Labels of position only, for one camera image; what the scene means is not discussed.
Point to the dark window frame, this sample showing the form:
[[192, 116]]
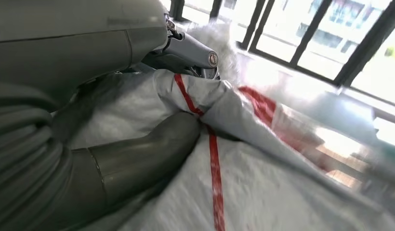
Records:
[[312, 28]]

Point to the white courier package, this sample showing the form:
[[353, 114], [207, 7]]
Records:
[[258, 191]]

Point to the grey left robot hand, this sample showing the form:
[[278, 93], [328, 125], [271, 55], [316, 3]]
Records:
[[73, 41]]

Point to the white window sill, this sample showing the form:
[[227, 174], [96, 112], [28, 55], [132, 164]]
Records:
[[312, 92]]

